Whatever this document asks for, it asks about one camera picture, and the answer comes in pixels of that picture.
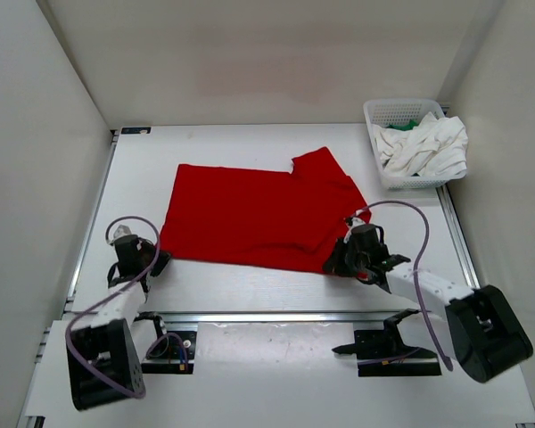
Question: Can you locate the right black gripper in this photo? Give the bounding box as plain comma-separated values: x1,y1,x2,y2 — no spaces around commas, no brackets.
323,238,369,278

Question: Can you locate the red t-shirt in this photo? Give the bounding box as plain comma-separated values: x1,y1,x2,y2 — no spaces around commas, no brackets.
160,147,367,274

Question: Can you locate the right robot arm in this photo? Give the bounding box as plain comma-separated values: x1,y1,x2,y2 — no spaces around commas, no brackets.
323,224,533,383

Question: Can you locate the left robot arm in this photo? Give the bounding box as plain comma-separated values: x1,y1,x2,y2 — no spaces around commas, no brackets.
66,233,171,411

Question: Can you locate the dark label sticker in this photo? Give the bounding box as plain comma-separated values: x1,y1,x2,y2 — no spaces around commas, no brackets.
120,127,152,135

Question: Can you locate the white t-shirt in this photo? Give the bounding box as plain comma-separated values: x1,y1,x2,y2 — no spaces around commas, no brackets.
372,112,469,177

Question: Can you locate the green garment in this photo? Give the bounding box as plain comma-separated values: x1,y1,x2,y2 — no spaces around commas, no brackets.
388,119,419,131

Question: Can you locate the white plastic basket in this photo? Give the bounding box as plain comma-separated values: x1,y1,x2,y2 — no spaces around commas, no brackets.
364,98,467,190

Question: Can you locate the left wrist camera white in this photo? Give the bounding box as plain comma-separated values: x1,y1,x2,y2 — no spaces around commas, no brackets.
108,224,133,245

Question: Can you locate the aluminium rail front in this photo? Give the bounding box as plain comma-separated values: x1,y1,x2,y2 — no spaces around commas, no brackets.
160,309,401,325

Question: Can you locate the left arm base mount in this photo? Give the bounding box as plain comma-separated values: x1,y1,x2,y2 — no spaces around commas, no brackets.
131,312,197,375

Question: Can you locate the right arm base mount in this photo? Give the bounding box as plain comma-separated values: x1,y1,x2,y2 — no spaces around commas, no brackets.
332,309,441,377

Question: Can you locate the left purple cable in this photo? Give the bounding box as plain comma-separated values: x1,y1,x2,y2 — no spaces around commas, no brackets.
65,215,161,399

